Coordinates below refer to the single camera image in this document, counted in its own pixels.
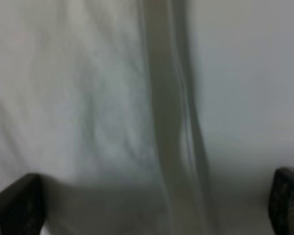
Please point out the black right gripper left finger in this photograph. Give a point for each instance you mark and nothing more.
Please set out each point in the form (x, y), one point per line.
(22, 207)

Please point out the white short sleeve shirt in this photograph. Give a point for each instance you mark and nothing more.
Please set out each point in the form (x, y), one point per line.
(97, 97)

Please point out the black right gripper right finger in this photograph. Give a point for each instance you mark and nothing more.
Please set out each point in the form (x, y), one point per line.
(281, 202)

